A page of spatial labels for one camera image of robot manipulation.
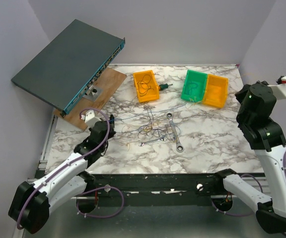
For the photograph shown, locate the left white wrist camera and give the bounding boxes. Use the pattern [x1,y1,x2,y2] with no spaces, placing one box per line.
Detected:
[80,110,101,128]

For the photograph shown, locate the large ratchet wrench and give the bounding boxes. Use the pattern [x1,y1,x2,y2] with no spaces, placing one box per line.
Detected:
[166,113,184,153]

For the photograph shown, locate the plywood board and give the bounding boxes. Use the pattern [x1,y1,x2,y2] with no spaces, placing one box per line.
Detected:
[54,67,127,131]

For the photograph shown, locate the small combination wrench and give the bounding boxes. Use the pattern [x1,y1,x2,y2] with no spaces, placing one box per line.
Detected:
[139,136,166,147]

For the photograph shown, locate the dark grey network switch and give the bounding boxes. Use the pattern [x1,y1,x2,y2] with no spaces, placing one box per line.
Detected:
[11,19,125,117]

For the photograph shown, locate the yellow plastic bin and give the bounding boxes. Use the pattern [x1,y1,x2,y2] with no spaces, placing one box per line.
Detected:
[133,70,160,103]
[203,74,228,108]

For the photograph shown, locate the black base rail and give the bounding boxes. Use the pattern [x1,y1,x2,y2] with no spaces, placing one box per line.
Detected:
[75,170,231,208]

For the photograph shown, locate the dark cable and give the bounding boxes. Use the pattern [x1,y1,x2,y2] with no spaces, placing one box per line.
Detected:
[136,74,156,97]

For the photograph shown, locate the metal bracket with knob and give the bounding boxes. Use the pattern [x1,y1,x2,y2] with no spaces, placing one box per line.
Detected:
[83,85,103,102]

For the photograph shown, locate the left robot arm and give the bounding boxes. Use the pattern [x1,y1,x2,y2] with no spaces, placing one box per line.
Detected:
[8,115,115,234]

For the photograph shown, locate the coloured thin cables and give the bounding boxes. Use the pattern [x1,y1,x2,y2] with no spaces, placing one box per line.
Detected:
[109,100,203,149]

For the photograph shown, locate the green plastic bin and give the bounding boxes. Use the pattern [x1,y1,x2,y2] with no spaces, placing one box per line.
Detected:
[181,69,208,103]

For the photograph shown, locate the green stubby screwdriver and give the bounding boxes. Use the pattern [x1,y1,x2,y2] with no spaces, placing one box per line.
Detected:
[158,83,172,91]

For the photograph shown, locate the blue cable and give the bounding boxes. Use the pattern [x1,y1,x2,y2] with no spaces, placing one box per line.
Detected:
[185,80,200,96]

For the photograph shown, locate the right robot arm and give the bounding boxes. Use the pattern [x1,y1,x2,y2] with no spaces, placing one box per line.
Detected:
[212,76,286,234]

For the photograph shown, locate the aluminium frame rail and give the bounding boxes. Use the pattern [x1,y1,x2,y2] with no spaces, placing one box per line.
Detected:
[23,171,270,199]

